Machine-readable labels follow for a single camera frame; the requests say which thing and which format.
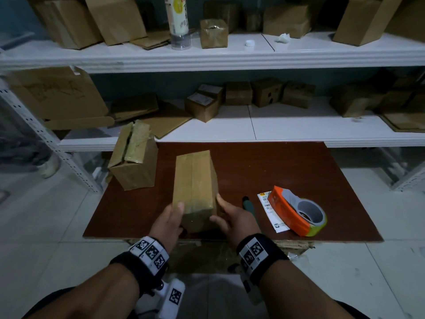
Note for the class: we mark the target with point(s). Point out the plastic bottle with white label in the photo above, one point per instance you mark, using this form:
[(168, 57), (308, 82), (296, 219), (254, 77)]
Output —
[(177, 19)]

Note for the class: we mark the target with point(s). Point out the crumpled white tissue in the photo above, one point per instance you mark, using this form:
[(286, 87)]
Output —
[(283, 38)]

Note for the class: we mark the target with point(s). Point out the folded flat cardboard carton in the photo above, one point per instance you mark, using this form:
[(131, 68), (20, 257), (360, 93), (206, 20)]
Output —
[(132, 107)]

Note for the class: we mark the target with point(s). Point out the white bottle cap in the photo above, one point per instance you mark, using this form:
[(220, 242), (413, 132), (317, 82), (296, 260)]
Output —
[(250, 45)]

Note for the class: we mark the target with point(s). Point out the plastic wrapped cardboard base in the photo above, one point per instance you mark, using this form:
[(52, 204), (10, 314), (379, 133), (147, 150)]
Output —
[(206, 255)]

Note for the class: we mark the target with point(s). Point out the person's right forearm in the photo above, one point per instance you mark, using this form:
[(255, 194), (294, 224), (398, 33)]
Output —
[(299, 295)]

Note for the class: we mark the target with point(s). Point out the cardboard box with cutout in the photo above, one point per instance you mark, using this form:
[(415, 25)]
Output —
[(194, 182)]

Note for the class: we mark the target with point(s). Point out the white metal storage rack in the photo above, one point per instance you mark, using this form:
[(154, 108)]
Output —
[(232, 59), (410, 177)]

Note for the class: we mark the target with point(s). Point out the dark green utility knife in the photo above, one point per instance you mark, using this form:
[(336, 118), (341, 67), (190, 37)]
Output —
[(249, 205)]

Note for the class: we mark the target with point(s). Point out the person's left hand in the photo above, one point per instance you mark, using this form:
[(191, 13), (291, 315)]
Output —
[(166, 229)]

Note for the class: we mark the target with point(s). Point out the reddish brown wooden board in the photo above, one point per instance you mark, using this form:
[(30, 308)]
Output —
[(282, 169)]

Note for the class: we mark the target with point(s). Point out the pale blue poster panel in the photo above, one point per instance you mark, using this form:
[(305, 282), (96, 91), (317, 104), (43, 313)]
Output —
[(13, 19)]

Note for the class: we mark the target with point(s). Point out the black shorts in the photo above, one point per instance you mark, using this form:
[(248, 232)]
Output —
[(43, 302)]

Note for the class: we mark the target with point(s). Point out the person's right hand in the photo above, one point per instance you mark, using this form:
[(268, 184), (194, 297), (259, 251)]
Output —
[(239, 222)]

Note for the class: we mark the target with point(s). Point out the large flat cardboard sheet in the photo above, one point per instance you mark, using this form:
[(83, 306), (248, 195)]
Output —
[(59, 96)]

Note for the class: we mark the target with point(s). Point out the small folded cardboard piece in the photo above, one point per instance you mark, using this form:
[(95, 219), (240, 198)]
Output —
[(151, 39)]

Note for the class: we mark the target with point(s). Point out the person's left forearm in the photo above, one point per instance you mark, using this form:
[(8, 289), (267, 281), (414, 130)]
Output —
[(93, 295)]

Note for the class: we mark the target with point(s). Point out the orange tape dispenser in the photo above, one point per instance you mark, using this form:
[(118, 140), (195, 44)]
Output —
[(289, 212)]

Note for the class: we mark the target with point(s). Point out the white shipping label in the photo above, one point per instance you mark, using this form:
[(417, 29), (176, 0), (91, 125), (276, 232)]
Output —
[(270, 215)]

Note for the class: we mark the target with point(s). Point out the taped cardboard parcel box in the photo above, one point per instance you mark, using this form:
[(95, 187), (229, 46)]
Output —
[(132, 172)]

